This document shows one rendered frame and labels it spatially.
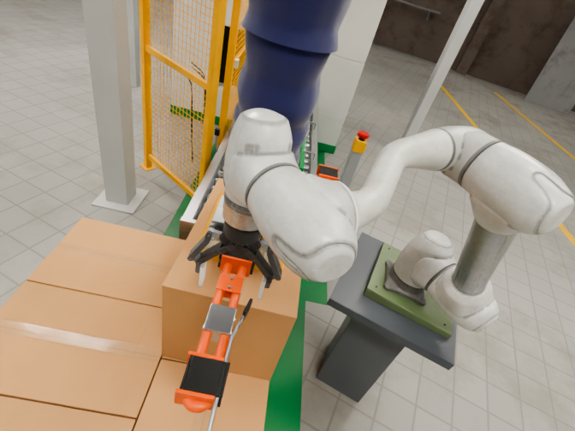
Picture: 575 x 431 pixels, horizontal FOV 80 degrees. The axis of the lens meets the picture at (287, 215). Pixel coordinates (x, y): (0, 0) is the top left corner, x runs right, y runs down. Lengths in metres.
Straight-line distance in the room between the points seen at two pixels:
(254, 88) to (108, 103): 1.62
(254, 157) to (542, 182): 0.58
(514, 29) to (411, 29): 2.68
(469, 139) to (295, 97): 0.41
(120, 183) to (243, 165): 2.21
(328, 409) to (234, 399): 0.79
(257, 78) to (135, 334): 1.01
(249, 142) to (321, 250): 0.20
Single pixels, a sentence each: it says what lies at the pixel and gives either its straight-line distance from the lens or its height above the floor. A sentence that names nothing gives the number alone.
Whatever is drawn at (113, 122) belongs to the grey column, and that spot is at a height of 0.67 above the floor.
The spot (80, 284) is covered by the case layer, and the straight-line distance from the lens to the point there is 1.61.
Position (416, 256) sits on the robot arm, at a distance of 1.39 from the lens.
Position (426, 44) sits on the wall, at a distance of 12.24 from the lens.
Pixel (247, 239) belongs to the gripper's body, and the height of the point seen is 1.33.
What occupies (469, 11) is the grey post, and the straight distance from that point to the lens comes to 4.39.
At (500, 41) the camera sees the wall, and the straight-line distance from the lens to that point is 12.22.
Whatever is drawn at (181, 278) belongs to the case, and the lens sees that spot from 1.07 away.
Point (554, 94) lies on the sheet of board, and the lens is 11.82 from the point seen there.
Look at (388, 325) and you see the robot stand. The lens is 1.42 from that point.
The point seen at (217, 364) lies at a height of 1.10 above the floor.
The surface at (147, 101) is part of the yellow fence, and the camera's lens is 2.94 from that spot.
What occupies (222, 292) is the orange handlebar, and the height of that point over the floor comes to 1.08.
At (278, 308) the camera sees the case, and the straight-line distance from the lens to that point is 1.04.
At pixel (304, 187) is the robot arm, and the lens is 0.46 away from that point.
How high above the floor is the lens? 1.77
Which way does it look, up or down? 38 degrees down
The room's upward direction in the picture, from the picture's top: 17 degrees clockwise
